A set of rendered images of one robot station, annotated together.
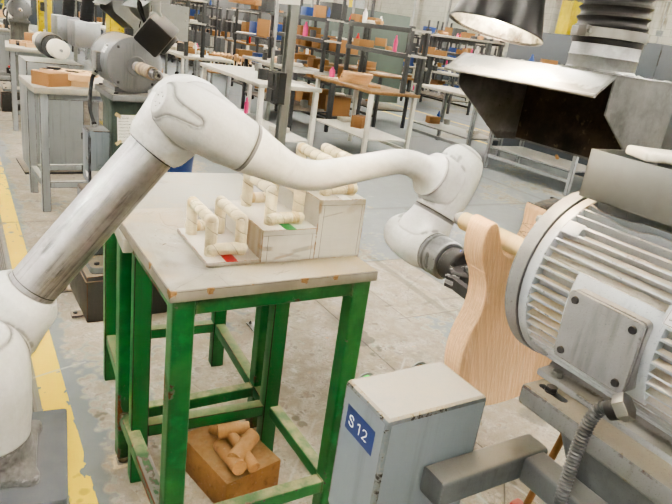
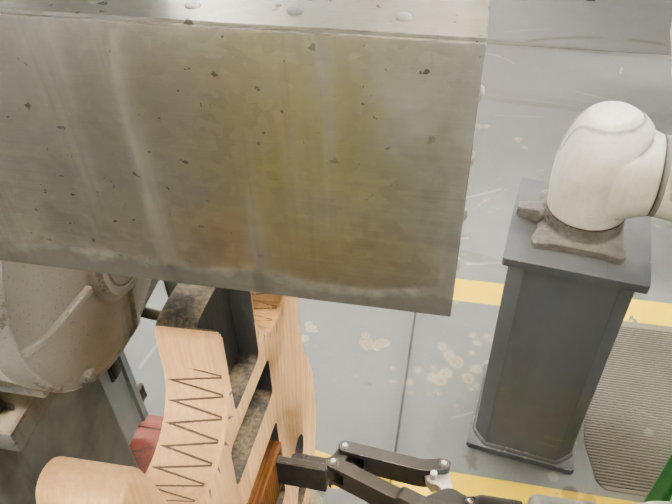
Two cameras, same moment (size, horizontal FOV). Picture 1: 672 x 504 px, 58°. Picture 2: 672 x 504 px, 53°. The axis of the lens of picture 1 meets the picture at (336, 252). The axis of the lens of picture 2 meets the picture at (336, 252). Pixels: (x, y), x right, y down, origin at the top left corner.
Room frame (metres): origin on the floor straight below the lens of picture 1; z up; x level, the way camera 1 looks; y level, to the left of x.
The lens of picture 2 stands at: (1.30, -0.50, 1.63)
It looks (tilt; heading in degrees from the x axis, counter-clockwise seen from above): 43 degrees down; 136
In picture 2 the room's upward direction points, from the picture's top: 2 degrees counter-clockwise
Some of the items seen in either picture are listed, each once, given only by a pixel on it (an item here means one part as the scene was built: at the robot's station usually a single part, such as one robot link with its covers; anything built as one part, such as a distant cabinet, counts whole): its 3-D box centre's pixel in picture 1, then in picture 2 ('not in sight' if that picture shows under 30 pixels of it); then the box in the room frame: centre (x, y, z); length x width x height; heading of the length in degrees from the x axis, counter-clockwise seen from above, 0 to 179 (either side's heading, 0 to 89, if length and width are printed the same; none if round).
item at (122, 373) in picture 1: (125, 349); not in sight; (1.76, 0.65, 0.45); 0.05 x 0.05 x 0.90; 33
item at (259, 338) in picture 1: (263, 329); not in sight; (2.03, 0.23, 0.45); 0.05 x 0.05 x 0.90; 33
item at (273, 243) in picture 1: (269, 228); not in sight; (1.65, 0.20, 0.98); 0.27 x 0.16 x 0.09; 33
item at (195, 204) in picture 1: (202, 210); not in sight; (1.55, 0.37, 1.04); 0.20 x 0.03 x 0.03; 32
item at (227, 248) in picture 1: (226, 248); not in sight; (1.49, 0.28, 0.96); 0.11 x 0.03 x 0.03; 123
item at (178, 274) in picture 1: (228, 352); not in sight; (1.67, 0.29, 0.55); 0.62 x 0.58 x 0.76; 33
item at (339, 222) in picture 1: (317, 214); not in sight; (1.74, 0.07, 1.02); 0.27 x 0.15 x 0.17; 33
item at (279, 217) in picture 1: (285, 217); not in sight; (1.57, 0.15, 1.04); 0.11 x 0.03 x 0.03; 123
